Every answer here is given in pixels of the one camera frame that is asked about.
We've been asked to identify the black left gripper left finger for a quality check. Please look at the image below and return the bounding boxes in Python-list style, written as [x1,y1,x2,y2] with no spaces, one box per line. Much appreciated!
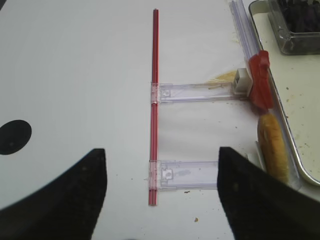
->
[0,148,107,240]

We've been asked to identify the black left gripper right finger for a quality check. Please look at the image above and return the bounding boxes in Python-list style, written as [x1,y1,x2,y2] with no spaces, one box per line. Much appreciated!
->
[217,147,320,240]

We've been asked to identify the upright bun half left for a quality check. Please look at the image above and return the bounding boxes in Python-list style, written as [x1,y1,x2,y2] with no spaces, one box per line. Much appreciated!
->
[257,113,289,184]

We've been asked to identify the black round table hole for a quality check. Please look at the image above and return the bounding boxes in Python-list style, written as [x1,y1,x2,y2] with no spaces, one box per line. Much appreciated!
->
[0,119,32,155]

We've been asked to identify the clear track lower left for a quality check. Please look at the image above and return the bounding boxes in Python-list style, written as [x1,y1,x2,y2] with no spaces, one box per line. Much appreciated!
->
[148,160,218,191]

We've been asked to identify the clear track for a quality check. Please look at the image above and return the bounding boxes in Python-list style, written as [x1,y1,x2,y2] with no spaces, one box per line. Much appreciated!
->
[148,160,218,191]
[150,82,244,104]

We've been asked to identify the white pusher block left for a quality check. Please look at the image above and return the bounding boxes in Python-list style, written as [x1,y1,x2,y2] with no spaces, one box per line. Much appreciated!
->
[232,68,253,97]

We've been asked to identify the cream metal serving tray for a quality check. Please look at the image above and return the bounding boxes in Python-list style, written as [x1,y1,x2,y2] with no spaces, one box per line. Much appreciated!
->
[248,0,320,186]

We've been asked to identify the clear track upper left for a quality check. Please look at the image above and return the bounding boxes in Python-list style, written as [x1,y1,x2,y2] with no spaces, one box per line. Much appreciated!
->
[150,82,244,104]

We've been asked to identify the clear plastic salad container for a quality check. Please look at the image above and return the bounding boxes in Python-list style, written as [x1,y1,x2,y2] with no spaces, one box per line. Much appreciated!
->
[267,0,320,55]

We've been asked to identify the purple cabbage shreds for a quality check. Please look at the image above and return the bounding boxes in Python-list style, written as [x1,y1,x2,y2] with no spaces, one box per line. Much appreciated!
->
[277,0,320,33]

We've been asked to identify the red rail left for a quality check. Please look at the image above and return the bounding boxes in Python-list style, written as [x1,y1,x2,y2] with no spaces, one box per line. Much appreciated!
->
[148,9,159,206]

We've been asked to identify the clear long rail left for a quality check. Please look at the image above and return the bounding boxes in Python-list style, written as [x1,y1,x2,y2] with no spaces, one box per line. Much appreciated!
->
[229,0,302,190]

